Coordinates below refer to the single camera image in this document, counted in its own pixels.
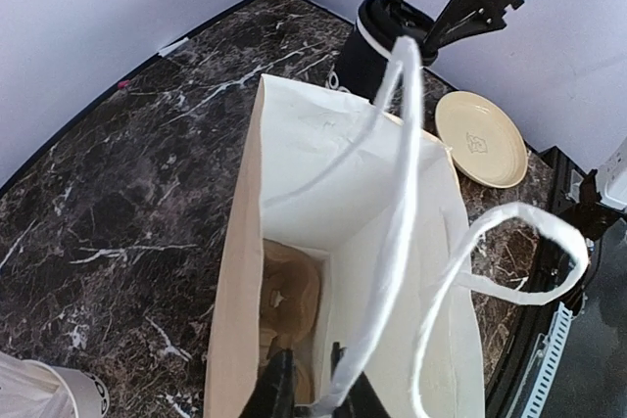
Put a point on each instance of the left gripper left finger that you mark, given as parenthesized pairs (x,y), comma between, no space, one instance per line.
(274,392)

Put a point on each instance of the cardboard cup carrier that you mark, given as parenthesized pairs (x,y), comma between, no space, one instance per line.
(288,311)

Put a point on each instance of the white slotted cable duct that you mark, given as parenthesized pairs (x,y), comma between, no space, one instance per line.
(546,360)

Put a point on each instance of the black plastic cup lid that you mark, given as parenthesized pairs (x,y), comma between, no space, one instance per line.
(380,22)

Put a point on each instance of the black paper coffee cup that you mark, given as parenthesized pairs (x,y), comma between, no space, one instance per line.
(361,64)

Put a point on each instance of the brown paper bag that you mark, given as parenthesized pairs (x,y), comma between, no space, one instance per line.
(361,188)

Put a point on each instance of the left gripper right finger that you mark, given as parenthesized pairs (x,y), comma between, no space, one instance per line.
(361,402)

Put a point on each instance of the cream yellow plate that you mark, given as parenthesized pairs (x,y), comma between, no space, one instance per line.
(485,144)

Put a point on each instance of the white paper straw cup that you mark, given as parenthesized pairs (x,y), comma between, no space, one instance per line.
(30,388)

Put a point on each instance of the black table front rail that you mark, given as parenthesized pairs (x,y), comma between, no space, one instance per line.
(518,338)

